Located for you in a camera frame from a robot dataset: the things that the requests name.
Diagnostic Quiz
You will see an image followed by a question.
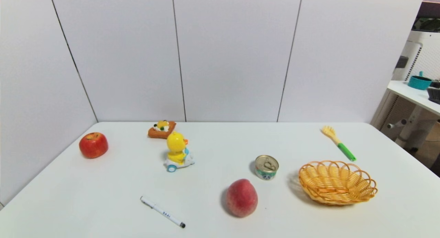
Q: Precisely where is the yellow spatula with green handle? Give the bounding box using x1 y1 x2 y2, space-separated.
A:
321 125 356 162

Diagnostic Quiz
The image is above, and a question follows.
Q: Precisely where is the yellow woven basket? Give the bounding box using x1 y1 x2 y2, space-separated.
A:
298 160 378 206

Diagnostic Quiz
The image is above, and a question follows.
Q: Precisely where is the yellow duck toy car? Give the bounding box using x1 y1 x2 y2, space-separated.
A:
163 131 195 172

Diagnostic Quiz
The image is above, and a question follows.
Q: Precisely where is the toy waffle cake with fruit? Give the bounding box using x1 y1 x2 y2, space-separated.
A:
148 120 176 139

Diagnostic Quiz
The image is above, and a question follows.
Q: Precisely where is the small tin can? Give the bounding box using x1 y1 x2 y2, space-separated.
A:
255 155 279 181

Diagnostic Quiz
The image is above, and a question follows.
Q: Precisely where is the red peach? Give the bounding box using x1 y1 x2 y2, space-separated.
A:
225 178 259 218

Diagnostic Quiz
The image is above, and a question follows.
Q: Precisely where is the white pen with black tip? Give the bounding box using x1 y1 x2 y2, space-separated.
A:
140 196 186 228

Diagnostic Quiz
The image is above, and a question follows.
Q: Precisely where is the red apple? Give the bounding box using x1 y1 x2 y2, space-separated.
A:
79 132 109 159

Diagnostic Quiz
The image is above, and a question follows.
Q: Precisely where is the white side table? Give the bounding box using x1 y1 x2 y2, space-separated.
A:
373 80 440 152

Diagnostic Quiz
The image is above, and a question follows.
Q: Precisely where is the teal pot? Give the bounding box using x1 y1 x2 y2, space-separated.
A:
408 71 432 90

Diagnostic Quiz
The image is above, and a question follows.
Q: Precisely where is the white pegboard panel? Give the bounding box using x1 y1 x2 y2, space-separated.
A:
392 31 440 82

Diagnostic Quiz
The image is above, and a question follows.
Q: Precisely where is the white crank handle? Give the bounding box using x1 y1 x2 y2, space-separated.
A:
387 119 408 129

